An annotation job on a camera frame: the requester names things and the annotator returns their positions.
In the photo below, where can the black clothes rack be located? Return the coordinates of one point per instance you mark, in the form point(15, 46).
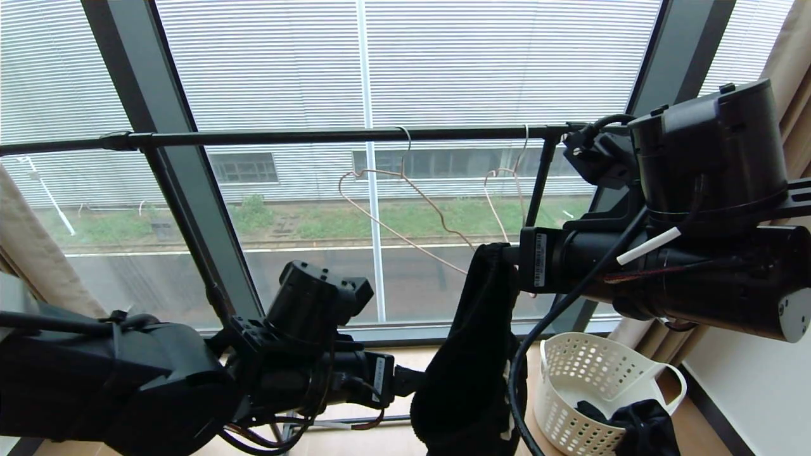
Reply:
point(253, 137)

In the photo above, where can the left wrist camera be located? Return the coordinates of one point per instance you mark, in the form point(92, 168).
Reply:
point(355, 294)

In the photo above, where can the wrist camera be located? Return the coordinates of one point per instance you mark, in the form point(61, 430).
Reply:
point(355, 294)
point(602, 158)

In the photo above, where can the black garment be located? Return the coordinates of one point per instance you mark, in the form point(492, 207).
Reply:
point(646, 430)

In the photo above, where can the white laundry basket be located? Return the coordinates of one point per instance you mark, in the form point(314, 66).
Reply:
point(602, 373)

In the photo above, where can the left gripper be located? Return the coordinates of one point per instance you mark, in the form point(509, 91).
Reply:
point(304, 380)

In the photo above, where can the beige curtain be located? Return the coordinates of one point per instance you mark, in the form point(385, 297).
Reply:
point(792, 38)
point(38, 253)

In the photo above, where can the pink clothes hanger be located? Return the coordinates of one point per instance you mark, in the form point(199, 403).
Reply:
point(405, 180)
point(486, 190)

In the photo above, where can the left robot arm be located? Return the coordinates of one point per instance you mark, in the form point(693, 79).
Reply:
point(95, 380)

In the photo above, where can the window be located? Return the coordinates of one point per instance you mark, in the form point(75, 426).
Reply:
point(253, 63)

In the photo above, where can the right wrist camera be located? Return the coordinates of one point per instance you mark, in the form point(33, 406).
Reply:
point(602, 158)

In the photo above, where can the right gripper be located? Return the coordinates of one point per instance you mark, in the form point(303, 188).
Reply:
point(697, 278)

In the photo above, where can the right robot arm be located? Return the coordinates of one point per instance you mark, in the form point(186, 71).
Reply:
point(709, 158)

